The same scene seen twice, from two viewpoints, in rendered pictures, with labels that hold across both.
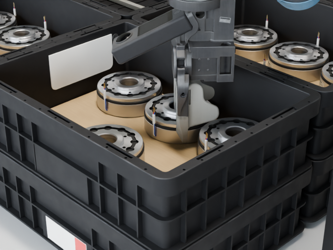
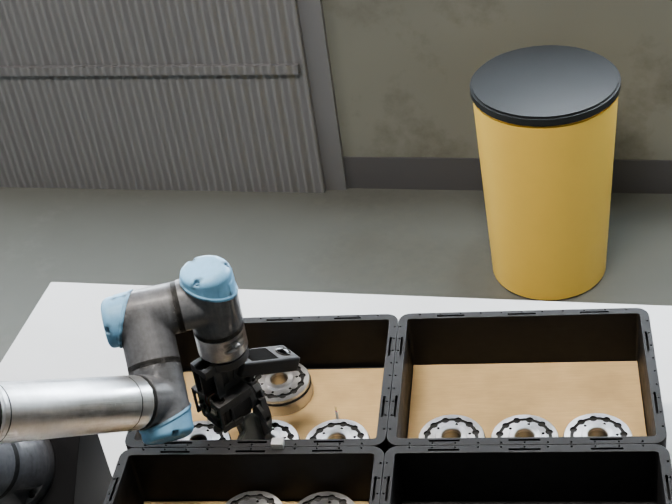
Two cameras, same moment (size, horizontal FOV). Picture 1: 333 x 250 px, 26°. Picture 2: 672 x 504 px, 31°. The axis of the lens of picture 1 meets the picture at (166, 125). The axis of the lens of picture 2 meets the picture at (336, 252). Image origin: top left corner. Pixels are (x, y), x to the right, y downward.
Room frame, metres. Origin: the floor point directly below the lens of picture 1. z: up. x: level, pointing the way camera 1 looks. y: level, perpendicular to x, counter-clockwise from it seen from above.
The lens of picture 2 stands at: (2.17, -0.67, 2.21)
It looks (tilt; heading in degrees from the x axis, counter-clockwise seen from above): 36 degrees down; 146
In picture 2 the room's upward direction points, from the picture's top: 9 degrees counter-clockwise
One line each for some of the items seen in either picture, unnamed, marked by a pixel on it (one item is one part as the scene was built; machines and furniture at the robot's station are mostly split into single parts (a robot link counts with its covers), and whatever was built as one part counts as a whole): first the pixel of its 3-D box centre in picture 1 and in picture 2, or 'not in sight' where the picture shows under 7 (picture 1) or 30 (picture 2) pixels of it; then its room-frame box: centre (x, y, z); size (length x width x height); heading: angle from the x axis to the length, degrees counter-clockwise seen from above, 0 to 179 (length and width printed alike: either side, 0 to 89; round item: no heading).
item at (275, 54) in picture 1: (299, 54); not in sight; (1.15, -0.23, 0.86); 0.10 x 0.10 x 0.01
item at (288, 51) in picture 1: (299, 51); not in sight; (1.15, -0.23, 0.86); 0.05 x 0.05 x 0.01
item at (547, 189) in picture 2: not in sight; (546, 178); (0.20, 1.41, 0.31); 0.39 x 0.39 x 0.62
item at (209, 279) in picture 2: not in sight; (209, 298); (0.91, -0.04, 1.15); 0.09 x 0.08 x 0.11; 63
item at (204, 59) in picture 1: (200, 35); (227, 382); (0.91, -0.05, 0.99); 0.09 x 0.08 x 0.12; 93
